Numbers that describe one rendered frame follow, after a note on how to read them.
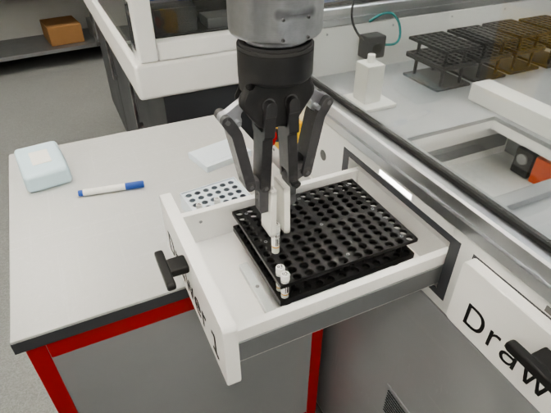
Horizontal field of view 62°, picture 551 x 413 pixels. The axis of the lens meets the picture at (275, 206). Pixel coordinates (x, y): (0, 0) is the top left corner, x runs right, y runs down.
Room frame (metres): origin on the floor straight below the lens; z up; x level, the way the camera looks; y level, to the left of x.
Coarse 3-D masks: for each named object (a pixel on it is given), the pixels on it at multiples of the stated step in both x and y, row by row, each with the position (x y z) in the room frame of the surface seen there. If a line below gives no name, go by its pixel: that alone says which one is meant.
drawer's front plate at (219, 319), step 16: (176, 208) 0.54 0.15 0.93; (176, 224) 0.50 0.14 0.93; (176, 240) 0.49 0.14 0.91; (192, 240) 0.47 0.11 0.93; (192, 256) 0.44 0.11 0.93; (192, 272) 0.42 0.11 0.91; (208, 272) 0.41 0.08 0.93; (208, 288) 0.38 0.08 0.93; (208, 304) 0.36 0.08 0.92; (224, 304) 0.36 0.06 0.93; (208, 320) 0.37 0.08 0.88; (224, 320) 0.33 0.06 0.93; (208, 336) 0.38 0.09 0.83; (224, 336) 0.32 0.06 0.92; (224, 352) 0.32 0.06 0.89; (224, 368) 0.33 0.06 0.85
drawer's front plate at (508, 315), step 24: (480, 264) 0.42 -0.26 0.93; (456, 288) 0.43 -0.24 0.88; (480, 288) 0.40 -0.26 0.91; (504, 288) 0.38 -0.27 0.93; (456, 312) 0.42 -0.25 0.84; (480, 312) 0.39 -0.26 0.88; (504, 312) 0.36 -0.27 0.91; (528, 312) 0.34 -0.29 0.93; (480, 336) 0.38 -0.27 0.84; (504, 336) 0.35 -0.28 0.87; (528, 336) 0.33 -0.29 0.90; (504, 360) 0.34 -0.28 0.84; (528, 384) 0.31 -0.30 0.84
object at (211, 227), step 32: (384, 192) 0.63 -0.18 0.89; (192, 224) 0.57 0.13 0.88; (224, 224) 0.59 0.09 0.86; (416, 224) 0.56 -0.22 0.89; (224, 256) 0.53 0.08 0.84; (416, 256) 0.53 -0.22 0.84; (224, 288) 0.47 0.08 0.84; (352, 288) 0.41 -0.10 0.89; (384, 288) 0.43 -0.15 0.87; (416, 288) 0.46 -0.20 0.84; (256, 320) 0.36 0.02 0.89; (288, 320) 0.37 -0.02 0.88; (320, 320) 0.39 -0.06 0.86; (256, 352) 0.35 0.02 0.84
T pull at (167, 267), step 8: (160, 256) 0.45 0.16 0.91; (176, 256) 0.45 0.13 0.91; (160, 264) 0.44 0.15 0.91; (168, 264) 0.44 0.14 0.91; (176, 264) 0.44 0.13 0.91; (184, 264) 0.44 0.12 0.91; (168, 272) 0.42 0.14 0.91; (176, 272) 0.43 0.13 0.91; (184, 272) 0.43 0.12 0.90; (168, 280) 0.41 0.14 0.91; (168, 288) 0.40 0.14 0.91
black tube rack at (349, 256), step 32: (320, 192) 0.62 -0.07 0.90; (352, 192) 0.62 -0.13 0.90; (256, 224) 0.54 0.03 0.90; (320, 224) 0.54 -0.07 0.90; (352, 224) 0.54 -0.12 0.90; (384, 224) 0.54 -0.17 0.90; (256, 256) 0.50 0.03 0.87; (288, 256) 0.47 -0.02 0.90; (320, 256) 0.47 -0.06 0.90; (352, 256) 0.47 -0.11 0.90; (384, 256) 0.50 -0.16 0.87; (320, 288) 0.44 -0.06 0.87
